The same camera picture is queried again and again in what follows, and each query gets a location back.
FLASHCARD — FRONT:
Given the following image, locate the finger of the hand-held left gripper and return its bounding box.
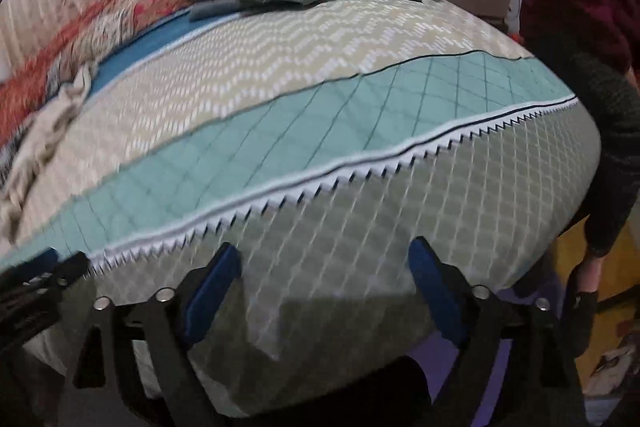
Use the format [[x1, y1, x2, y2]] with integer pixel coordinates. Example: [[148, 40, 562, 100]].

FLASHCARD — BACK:
[[0, 248, 60, 288], [50, 252, 92, 289]]

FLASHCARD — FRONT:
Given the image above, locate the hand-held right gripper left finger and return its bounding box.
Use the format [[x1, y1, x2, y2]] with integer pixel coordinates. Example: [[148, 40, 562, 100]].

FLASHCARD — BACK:
[[72, 242, 246, 427]]

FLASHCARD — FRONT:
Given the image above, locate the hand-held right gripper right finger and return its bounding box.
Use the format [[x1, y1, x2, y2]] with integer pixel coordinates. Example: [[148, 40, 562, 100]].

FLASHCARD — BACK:
[[407, 237, 586, 427]]

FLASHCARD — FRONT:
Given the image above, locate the purple floor mat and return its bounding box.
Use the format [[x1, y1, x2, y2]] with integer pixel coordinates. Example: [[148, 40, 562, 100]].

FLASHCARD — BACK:
[[400, 272, 576, 427]]

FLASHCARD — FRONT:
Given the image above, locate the beige crumpled cloth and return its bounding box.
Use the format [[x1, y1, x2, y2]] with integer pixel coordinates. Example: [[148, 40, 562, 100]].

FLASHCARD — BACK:
[[0, 62, 98, 248]]

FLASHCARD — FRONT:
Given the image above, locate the bed with patterned sheet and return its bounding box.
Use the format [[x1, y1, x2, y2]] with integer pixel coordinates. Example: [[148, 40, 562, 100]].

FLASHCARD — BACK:
[[0, 0, 601, 418]]

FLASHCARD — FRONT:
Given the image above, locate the red patterned quilt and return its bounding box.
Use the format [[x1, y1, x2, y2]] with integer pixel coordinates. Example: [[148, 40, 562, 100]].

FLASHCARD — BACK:
[[0, 0, 211, 158]]

